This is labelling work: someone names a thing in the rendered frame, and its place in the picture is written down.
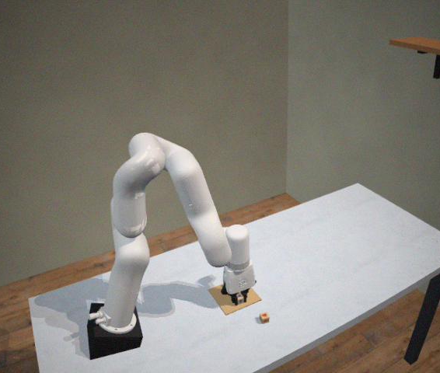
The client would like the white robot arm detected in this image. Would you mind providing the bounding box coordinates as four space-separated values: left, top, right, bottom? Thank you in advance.
88 133 250 334

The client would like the tan square mat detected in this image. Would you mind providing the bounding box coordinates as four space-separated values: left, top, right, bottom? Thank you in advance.
208 284 262 315

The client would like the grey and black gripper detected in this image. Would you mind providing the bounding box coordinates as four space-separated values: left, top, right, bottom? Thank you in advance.
221 260 256 305

